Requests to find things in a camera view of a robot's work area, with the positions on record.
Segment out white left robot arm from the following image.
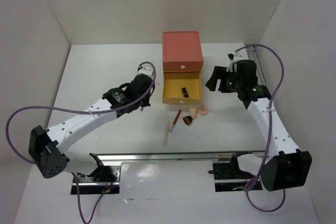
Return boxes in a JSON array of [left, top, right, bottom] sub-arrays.
[[28, 73, 154, 178]]

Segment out red lip gloss wand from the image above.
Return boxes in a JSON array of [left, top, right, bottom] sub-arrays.
[[169, 109, 182, 132]]

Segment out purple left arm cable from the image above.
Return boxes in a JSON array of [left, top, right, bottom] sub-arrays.
[[5, 61, 157, 224]]

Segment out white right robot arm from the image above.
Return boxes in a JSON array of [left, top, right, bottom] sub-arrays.
[[206, 60, 312, 191]]

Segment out beige teardrop makeup sponge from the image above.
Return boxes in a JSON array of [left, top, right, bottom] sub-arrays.
[[188, 108, 197, 120]]

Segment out pink makeup stick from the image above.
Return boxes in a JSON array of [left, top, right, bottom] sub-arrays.
[[163, 121, 170, 147]]

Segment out round beige powder puff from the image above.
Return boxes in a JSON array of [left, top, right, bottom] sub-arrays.
[[197, 104, 209, 115]]

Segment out black gold lipstick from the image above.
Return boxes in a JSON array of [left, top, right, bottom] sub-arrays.
[[181, 87, 189, 98]]

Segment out aluminium front rail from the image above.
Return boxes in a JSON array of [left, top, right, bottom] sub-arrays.
[[90, 151, 264, 165]]

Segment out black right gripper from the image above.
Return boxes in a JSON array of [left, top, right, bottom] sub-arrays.
[[206, 66, 243, 93]]

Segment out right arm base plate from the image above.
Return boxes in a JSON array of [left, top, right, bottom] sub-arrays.
[[208, 163, 253, 193]]

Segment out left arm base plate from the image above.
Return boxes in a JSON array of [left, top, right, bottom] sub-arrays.
[[70, 162, 121, 195]]

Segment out small black kabuki brush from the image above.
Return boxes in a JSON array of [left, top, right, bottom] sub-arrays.
[[183, 115, 193, 126]]

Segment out yellow drawer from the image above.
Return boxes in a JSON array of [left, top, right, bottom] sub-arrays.
[[162, 71, 202, 105]]

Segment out coral three-tier drawer organizer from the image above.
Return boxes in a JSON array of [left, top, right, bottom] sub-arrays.
[[162, 31, 204, 72]]

